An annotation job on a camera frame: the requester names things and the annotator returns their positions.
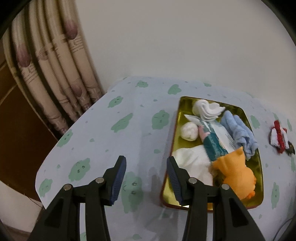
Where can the blue towel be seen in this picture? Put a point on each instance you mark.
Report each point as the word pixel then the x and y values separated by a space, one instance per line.
pixel 241 134

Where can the orange rubber duck toy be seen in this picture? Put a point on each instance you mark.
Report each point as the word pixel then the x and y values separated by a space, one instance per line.
pixel 236 174

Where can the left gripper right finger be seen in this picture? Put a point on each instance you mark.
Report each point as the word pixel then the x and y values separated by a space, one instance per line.
pixel 231 220

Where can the green and white tissue pack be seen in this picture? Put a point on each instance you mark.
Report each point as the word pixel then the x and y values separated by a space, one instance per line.
pixel 215 138

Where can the white knitted sock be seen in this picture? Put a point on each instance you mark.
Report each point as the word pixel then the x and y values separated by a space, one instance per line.
pixel 196 162

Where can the white pompom ball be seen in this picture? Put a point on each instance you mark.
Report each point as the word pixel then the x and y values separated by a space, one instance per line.
pixel 189 131

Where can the red and black fabric scrunchie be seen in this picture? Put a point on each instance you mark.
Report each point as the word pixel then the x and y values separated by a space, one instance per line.
pixel 278 138

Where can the cloud-print tablecloth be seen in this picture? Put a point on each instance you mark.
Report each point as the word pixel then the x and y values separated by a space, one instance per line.
pixel 136 119

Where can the red and gold tin box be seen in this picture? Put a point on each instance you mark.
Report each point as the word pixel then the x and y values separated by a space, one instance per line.
pixel 254 163

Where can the beige patterned curtain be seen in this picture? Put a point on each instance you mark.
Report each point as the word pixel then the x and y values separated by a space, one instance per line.
pixel 47 56

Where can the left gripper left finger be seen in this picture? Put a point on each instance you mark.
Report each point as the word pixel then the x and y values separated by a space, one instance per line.
pixel 61 220

